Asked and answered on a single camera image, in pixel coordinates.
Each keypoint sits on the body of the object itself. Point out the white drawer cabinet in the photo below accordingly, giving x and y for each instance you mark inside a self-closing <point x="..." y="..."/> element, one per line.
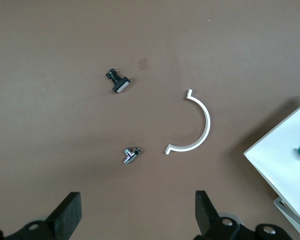
<point x="287" y="210"/>

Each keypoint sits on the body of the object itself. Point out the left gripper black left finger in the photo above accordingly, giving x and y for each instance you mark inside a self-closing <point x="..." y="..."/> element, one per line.
<point x="65" y="217"/>

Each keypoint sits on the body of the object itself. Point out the chrome pipe fitting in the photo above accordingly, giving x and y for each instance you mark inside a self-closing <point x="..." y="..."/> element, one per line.
<point x="129" y="157"/>

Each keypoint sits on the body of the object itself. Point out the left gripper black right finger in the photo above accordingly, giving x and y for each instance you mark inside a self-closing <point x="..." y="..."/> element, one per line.
<point x="207" y="220"/>

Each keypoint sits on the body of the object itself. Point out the black square push button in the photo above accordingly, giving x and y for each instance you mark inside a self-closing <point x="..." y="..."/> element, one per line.
<point x="120" y="85"/>

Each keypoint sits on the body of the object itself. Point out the white tray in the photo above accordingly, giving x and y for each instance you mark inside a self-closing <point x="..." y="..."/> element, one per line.
<point x="280" y="155"/>

